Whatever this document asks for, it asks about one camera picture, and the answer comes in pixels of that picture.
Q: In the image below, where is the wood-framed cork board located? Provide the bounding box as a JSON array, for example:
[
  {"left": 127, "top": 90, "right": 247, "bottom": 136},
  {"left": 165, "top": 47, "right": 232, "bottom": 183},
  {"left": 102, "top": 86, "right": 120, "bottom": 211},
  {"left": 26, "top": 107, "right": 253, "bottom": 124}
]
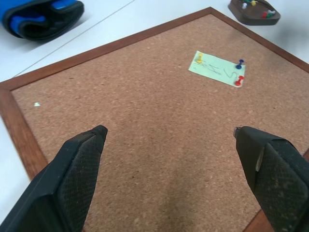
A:
[{"left": 0, "top": 6, "right": 309, "bottom": 232}]

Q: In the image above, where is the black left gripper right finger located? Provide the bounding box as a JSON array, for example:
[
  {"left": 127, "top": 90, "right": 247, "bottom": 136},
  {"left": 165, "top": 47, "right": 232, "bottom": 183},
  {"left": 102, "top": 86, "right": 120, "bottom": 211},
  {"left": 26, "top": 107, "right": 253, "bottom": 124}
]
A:
[{"left": 233, "top": 126, "right": 309, "bottom": 232}]

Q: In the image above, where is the blue and black device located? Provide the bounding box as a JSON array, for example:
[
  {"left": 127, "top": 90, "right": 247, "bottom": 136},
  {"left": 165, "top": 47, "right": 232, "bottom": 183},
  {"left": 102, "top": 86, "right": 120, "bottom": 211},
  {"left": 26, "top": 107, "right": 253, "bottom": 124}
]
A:
[{"left": 0, "top": 0, "right": 85, "bottom": 41}]

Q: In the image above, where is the pale green paper note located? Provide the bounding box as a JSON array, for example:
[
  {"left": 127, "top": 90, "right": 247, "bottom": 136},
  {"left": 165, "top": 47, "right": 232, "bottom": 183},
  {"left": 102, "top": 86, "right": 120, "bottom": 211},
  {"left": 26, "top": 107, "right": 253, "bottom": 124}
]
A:
[{"left": 188, "top": 50, "right": 247, "bottom": 89}]

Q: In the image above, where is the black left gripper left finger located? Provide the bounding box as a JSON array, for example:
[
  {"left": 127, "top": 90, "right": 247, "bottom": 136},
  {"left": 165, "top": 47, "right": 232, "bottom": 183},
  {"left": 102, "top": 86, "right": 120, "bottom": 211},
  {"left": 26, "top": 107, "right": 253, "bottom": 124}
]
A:
[{"left": 0, "top": 125, "right": 109, "bottom": 232}]

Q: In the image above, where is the dark brown wooden tray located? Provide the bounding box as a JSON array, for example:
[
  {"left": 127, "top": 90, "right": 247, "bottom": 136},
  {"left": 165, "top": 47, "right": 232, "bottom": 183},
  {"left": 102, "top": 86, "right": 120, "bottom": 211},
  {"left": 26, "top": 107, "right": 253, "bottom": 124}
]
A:
[{"left": 227, "top": 0, "right": 282, "bottom": 26}]

